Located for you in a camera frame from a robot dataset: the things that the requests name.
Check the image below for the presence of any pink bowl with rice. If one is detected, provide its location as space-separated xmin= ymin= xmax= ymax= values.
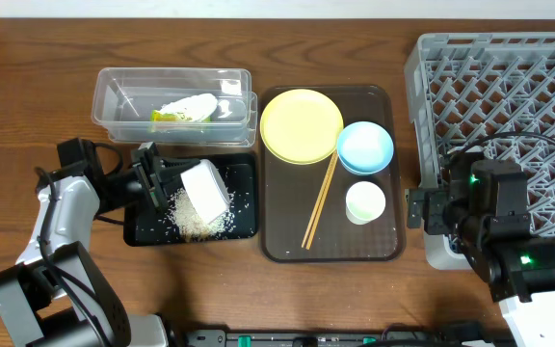
xmin=180 ymin=159 xmax=230 ymax=224

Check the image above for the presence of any green snack wrapper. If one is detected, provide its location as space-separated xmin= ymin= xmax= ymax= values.
xmin=149 ymin=110 xmax=211 ymax=132

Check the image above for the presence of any pale green cup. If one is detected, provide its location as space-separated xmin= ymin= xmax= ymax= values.
xmin=345 ymin=181 xmax=386 ymax=225

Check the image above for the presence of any rice pile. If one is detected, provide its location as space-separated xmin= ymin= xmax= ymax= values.
xmin=166 ymin=188 xmax=235 ymax=242

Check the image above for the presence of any light blue bowl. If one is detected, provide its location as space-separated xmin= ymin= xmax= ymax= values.
xmin=336 ymin=121 xmax=394 ymax=175

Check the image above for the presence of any wooden chopstick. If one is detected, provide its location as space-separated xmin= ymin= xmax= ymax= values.
xmin=301 ymin=151 xmax=337 ymax=249
xmin=304 ymin=153 xmax=339 ymax=251

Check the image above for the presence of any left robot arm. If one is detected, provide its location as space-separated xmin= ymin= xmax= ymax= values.
xmin=0 ymin=138 xmax=198 ymax=346

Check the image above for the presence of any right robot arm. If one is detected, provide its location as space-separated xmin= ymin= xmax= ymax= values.
xmin=407 ymin=152 xmax=555 ymax=346

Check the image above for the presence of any black waste tray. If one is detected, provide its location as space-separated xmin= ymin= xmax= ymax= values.
xmin=123 ymin=153 xmax=258 ymax=247

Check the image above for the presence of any clear plastic waste bin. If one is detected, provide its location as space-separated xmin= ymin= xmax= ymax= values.
xmin=92 ymin=67 xmax=257 ymax=147

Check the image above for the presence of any grey dishwasher rack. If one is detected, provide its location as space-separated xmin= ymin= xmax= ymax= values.
xmin=403 ymin=31 xmax=555 ymax=271

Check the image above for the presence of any brown plastic serving tray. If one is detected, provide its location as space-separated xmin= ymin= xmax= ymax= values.
xmin=257 ymin=84 xmax=407 ymax=264

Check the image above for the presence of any yellow plate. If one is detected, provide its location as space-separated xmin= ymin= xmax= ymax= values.
xmin=260 ymin=89 xmax=344 ymax=165

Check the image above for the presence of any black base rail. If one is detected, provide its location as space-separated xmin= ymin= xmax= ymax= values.
xmin=184 ymin=321 xmax=516 ymax=347

